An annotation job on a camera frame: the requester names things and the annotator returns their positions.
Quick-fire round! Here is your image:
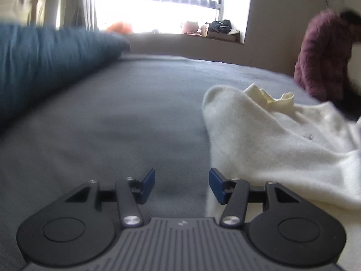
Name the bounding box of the cardboard box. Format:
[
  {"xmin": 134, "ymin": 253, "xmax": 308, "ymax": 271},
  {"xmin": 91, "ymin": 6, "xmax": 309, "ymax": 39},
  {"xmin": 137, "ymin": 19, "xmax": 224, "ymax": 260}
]
[{"xmin": 201, "ymin": 24, "xmax": 240, "ymax": 42}]

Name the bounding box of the orange cloth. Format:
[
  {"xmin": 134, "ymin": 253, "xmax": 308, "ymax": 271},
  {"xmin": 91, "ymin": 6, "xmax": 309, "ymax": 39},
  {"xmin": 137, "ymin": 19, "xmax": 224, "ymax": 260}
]
[{"xmin": 106, "ymin": 21, "xmax": 133, "ymax": 34}]

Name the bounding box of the dark clothes bundle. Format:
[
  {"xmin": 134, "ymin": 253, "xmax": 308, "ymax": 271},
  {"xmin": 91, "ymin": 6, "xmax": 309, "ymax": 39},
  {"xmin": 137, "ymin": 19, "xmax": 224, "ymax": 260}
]
[{"xmin": 204, "ymin": 20, "xmax": 232, "ymax": 33}]

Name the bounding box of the cream fuzzy sweater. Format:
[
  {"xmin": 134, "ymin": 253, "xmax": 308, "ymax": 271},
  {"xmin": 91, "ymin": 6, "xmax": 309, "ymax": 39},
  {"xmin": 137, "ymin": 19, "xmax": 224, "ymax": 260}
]
[{"xmin": 202, "ymin": 82, "xmax": 361, "ymax": 271}]

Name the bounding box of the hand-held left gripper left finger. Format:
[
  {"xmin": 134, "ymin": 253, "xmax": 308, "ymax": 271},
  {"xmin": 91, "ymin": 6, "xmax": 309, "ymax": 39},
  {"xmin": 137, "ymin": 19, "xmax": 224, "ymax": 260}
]
[{"xmin": 64, "ymin": 168, "xmax": 156, "ymax": 228}]

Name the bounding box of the grey curtain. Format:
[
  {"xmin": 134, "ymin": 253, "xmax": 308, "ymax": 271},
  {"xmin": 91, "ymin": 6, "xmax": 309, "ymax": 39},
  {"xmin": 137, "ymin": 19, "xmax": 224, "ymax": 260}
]
[{"xmin": 17, "ymin": 0, "xmax": 98, "ymax": 31}]

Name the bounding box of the blue pillow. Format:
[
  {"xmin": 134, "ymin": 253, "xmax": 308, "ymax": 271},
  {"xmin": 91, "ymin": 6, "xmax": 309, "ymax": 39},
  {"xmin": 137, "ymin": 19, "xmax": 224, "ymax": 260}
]
[{"xmin": 0, "ymin": 23, "xmax": 131, "ymax": 130}]

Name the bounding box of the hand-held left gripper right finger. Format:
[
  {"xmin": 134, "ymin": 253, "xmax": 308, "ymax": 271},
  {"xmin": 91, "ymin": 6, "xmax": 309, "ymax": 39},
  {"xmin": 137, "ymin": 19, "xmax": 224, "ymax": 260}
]
[{"xmin": 209, "ymin": 168, "xmax": 302, "ymax": 228}]

